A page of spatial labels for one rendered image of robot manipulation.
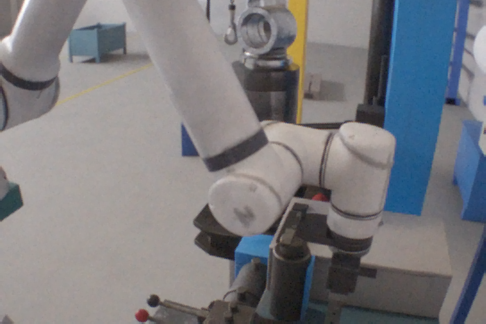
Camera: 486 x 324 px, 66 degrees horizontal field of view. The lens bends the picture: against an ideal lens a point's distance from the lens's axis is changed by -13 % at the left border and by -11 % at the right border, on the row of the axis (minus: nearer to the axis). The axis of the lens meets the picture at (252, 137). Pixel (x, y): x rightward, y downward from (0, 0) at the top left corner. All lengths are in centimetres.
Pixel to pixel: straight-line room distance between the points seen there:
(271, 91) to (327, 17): 1078
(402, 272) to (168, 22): 68
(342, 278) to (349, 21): 1137
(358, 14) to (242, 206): 1147
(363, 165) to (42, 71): 68
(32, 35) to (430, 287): 98
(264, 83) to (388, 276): 64
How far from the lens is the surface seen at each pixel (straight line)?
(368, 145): 59
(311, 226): 69
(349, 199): 63
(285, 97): 126
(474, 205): 357
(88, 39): 919
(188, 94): 50
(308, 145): 62
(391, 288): 95
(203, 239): 140
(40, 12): 86
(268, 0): 263
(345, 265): 68
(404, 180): 127
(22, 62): 94
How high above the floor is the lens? 174
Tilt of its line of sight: 21 degrees down
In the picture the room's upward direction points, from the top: 2 degrees clockwise
